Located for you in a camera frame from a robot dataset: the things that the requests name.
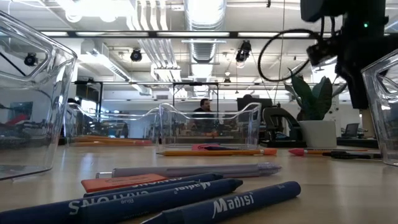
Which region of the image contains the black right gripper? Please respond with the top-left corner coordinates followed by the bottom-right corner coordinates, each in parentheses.
top-left (335, 30), bottom-right (398, 110)

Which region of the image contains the black ballpoint pen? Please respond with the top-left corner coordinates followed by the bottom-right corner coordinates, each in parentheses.
top-left (322, 151), bottom-right (382, 160)

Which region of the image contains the yellow pencil pink eraser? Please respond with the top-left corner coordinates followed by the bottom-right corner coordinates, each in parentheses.
top-left (287, 147), bottom-right (369, 156)
top-left (80, 134), bottom-right (137, 142)
top-left (93, 138), bottom-right (154, 146)

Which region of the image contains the yellow pencil orange eraser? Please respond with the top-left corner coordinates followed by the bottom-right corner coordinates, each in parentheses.
top-left (156, 149), bottom-right (278, 157)

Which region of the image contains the pink rectangular eraser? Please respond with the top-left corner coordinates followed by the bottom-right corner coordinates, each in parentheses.
top-left (190, 143), bottom-right (221, 151)

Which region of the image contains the grey translucent pen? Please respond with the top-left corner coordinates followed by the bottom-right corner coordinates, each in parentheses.
top-left (95, 161), bottom-right (284, 179)

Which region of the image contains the red rectangular eraser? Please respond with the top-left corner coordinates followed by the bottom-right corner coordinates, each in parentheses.
top-left (80, 173), bottom-right (169, 194)

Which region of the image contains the grey laptop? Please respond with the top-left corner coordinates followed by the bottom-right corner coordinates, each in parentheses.
top-left (341, 123), bottom-right (361, 139)

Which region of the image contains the green leafy plant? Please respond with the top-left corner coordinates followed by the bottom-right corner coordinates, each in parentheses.
top-left (283, 68), bottom-right (348, 121)

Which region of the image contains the clear plastic bin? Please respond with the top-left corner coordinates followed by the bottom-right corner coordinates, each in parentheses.
top-left (66, 103), bottom-right (161, 147)
top-left (361, 49), bottom-right (398, 167)
top-left (0, 11), bottom-right (78, 181)
top-left (157, 102), bottom-right (262, 150)

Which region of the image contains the white plant pot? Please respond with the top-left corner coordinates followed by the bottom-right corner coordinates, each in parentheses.
top-left (298, 119), bottom-right (338, 149)

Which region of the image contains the black desk hole punch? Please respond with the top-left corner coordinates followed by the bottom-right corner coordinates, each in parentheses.
top-left (259, 107), bottom-right (307, 149)

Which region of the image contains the black computer monitor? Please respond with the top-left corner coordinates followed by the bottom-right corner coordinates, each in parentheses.
top-left (236, 98), bottom-right (273, 113)

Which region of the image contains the black ceiling spotlight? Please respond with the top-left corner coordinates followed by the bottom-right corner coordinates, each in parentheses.
top-left (24, 52), bottom-right (39, 67)
top-left (235, 40), bottom-right (252, 63)
top-left (129, 48), bottom-right (143, 62)

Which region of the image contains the black overhead rig crossbar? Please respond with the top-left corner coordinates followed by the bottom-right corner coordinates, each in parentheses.
top-left (40, 30), bottom-right (324, 40)

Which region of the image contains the person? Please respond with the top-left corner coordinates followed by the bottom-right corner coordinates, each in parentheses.
top-left (192, 98), bottom-right (215, 134)

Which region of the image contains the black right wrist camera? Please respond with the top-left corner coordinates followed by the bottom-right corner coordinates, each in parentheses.
top-left (306, 40), bottom-right (338, 67)

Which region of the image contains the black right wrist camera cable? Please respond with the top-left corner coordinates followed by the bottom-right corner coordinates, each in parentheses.
top-left (257, 29), bottom-right (315, 83)

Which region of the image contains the silver ceiling duct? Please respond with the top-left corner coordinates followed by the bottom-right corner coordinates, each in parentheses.
top-left (183, 0), bottom-right (228, 65)

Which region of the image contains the white ceiling duct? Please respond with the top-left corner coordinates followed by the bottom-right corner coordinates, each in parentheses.
top-left (79, 40), bottom-right (153, 96)

